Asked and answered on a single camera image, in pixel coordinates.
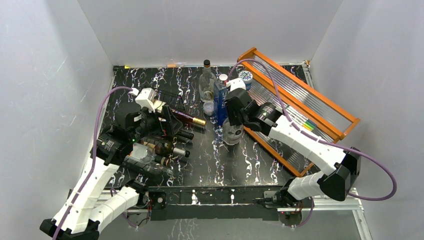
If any black aluminium base frame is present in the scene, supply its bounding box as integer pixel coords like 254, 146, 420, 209
89, 183, 369, 229

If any black wire wine rack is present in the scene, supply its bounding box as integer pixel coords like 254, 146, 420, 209
112, 87, 194, 175

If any tall clear bottle black cap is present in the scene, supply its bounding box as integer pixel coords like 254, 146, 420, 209
198, 59, 217, 102

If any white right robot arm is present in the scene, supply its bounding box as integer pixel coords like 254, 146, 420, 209
224, 88, 361, 207

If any dark green wine bottle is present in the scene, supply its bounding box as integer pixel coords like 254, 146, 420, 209
140, 141, 191, 158

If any blue white round tin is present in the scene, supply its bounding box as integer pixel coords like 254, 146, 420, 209
238, 70, 253, 91

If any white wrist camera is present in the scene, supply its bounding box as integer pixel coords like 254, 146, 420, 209
129, 87, 166, 113
226, 78, 246, 92

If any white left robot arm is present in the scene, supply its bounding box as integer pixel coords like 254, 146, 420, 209
39, 102, 183, 240

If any clear jar of paper clips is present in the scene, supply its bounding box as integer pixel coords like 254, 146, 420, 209
203, 101, 214, 116

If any brown bottle with gold cap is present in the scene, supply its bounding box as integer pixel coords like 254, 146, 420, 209
154, 101, 206, 127

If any clear bottle with orange label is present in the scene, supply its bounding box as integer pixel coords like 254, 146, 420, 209
125, 143, 156, 164

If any orange framed glass shelf rack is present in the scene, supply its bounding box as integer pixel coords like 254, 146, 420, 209
236, 47, 361, 178

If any blue square glass bottle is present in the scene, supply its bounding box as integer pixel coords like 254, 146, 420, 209
213, 74, 228, 126

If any pack of coloured markers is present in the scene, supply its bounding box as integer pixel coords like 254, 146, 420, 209
302, 119, 317, 132

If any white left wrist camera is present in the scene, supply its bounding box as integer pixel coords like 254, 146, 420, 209
129, 87, 166, 113

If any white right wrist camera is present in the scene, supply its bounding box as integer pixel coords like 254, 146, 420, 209
226, 78, 246, 92

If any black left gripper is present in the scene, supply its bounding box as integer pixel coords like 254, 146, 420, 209
129, 105, 183, 143

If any clear round glass bottle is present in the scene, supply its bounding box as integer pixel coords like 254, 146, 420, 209
222, 117, 244, 146

